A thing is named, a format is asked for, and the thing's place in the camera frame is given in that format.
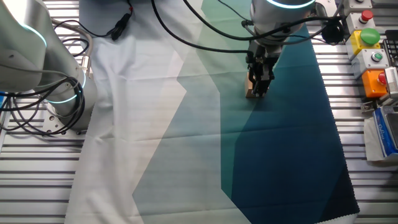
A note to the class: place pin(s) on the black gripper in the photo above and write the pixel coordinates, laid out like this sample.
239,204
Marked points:
262,54

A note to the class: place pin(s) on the small wooden block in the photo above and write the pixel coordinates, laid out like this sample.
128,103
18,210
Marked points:
248,90

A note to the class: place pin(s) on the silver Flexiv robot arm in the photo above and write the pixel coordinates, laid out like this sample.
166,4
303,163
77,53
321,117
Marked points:
21,46

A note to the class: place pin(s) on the blue green white tablecloth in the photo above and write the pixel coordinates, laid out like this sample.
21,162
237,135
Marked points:
174,140

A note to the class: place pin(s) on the orange box red button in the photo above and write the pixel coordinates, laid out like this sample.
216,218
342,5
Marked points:
371,84

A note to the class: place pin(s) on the grey metal clamp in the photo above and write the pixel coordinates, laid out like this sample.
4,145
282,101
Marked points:
368,105

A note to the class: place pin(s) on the yellow box green button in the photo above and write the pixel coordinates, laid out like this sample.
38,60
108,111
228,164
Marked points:
369,36

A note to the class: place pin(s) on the grey box small green button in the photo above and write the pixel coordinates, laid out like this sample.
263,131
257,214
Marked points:
377,56

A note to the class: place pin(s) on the grey box red button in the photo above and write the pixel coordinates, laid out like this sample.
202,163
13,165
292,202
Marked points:
366,15

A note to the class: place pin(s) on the blue and white box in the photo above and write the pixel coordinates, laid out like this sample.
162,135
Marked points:
370,140

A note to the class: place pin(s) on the black keyboard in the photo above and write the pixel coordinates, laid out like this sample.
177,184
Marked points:
392,46

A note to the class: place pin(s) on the blue white packet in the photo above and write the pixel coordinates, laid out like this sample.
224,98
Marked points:
384,133

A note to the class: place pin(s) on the plain grey switch box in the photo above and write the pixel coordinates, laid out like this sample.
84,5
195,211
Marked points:
357,5

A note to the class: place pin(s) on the silver ribbed depth camera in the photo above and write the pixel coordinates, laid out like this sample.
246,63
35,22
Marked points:
392,81

